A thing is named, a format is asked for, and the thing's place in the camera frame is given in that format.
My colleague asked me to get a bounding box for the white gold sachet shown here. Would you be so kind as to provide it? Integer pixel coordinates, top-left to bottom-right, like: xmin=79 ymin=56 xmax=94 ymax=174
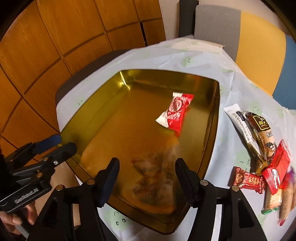
xmin=224 ymin=104 xmax=268 ymax=176

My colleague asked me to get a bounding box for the green yellow cracker packet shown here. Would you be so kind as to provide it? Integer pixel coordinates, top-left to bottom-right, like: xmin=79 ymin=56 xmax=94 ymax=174
xmin=261 ymin=187 xmax=282 ymax=215

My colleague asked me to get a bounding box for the large red snack packet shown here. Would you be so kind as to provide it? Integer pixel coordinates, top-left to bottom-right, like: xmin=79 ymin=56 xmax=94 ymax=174
xmin=262 ymin=139 xmax=291 ymax=195

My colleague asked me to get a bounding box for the red white candy wrapper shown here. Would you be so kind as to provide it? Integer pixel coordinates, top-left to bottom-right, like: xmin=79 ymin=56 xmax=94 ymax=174
xmin=156 ymin=92 xmax=194 ymax=132

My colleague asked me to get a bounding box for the grey yellow blue chair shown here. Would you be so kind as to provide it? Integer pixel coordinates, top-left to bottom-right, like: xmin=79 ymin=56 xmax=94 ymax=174
xmin=178 ymin=1 xmax=295 ymax=109

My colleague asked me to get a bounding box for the person's left hand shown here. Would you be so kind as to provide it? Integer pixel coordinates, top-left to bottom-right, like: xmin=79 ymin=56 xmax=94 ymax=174
xmin=0 ymin=201 xmax=38 ymax=235

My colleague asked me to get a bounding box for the gold metal tin box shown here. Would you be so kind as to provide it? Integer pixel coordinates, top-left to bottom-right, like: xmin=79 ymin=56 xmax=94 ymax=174
xmin=57 ymin=69 xmax=220 ymax=235

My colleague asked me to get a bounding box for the wooden panel cabinet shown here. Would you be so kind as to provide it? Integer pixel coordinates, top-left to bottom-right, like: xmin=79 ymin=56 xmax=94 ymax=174
xmin=1 ymin=0 xmax=166 ymax=155

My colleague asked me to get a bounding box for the light blue smiley tablecloth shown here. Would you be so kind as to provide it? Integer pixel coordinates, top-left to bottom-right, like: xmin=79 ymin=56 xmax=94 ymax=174
xmin=56 ymin=38 xmax=295 ymax=240

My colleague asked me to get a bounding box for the brown roll red-end packet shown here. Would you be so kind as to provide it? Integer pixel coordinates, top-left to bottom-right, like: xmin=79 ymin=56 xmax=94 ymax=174
xmin=278 ymin=174 xmax=294 ymax=226

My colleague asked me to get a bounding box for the purple snack packet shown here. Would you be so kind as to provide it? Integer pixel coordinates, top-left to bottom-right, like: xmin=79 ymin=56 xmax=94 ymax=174
xmin=287 ymin=167 xmax=295 ymax=184

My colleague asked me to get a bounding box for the small dark red candy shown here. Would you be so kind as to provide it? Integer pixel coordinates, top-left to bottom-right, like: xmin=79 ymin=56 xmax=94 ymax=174
xmin=233 ymin=167 xmax=265 ymax=194

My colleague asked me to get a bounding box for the brown gold coffee packet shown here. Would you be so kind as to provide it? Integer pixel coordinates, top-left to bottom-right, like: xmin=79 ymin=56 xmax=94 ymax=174
xmin=244 ymin=111 xmax=275 ymax=161

